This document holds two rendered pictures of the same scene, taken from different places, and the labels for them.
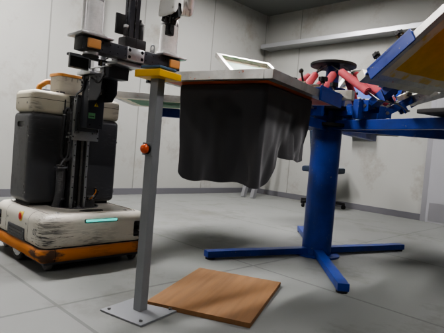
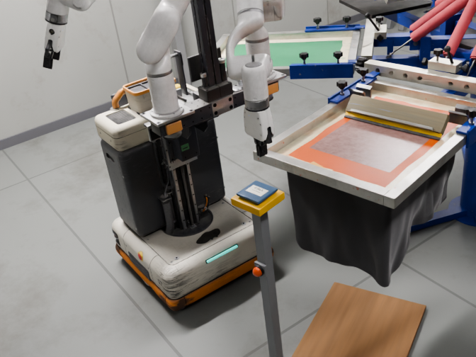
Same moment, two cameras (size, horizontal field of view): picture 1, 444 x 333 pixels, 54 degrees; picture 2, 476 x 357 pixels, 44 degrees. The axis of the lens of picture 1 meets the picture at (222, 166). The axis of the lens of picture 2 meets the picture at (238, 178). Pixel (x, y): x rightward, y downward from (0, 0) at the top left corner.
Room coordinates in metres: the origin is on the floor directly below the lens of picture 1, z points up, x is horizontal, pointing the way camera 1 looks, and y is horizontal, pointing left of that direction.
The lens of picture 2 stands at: (0.09, -0.07, 2.01)
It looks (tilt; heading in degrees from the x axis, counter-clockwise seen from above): 31 degrees down; 14
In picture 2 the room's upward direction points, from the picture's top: 8 degrees counter-clockwise
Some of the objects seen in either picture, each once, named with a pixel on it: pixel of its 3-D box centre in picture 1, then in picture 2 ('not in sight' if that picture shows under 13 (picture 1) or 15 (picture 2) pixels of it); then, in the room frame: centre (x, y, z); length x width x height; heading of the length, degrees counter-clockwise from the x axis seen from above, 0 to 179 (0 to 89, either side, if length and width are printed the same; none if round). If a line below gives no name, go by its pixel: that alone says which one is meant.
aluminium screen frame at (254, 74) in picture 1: (255, 90); (380, 131); (2.11, -0.13, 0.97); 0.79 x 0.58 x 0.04; 147
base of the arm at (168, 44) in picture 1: (166, 41); (256, 57); (2.31, 0.35, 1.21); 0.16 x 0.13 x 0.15; 46
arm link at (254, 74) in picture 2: not in sight; (258, 75); (1.75, 0.24, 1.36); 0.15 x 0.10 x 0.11; 9
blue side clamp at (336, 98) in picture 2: not in sight; (353, 93); (2.47, -0.03, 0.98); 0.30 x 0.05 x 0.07; 147
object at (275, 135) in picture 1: (285, 139); (420, 206); (1.95, -0.27, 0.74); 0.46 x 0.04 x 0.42; 147
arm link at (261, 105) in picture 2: not in sight; (255, 100); (1.72, 0.25, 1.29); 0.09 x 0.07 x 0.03; 46
